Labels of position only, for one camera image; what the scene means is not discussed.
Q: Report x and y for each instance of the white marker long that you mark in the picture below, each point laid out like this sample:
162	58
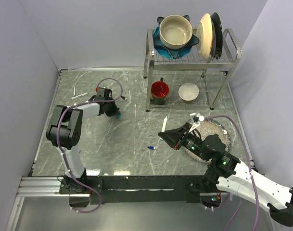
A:
79	96

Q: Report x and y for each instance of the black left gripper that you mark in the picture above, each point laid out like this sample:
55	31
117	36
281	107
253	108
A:
115	110

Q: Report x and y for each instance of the red black mug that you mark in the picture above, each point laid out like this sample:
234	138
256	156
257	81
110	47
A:
159	92

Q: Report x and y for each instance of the beige ceramic bowl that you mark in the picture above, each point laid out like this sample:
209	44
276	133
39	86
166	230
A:
175	31

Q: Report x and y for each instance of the white marker green end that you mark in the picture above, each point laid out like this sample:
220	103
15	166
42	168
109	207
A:
164	124

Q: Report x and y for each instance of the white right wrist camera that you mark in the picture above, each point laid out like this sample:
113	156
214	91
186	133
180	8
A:
197	118

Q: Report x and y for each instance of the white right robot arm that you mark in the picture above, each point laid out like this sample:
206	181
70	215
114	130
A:
226	172

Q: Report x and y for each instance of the cream plate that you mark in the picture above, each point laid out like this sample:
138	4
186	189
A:
205	35

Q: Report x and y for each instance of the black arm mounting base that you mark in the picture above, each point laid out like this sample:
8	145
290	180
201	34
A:
132	189

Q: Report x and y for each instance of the speckled grey plate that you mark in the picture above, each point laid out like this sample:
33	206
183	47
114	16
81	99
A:
211	127

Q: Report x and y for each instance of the steel dish rack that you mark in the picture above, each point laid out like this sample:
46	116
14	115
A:
211	76

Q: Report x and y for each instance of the blue pen cap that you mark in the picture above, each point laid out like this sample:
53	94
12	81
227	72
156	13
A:
151	147

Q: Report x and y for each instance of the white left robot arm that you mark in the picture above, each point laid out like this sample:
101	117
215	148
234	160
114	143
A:
65	126

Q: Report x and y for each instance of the small white bowl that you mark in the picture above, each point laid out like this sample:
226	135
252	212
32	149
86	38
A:
188	92

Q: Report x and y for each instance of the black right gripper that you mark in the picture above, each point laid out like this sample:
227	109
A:
173	137

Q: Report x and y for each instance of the black plate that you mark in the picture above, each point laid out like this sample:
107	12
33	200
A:
217	42

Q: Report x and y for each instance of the blue flower-shaped bowl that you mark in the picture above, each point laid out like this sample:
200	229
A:
170	53

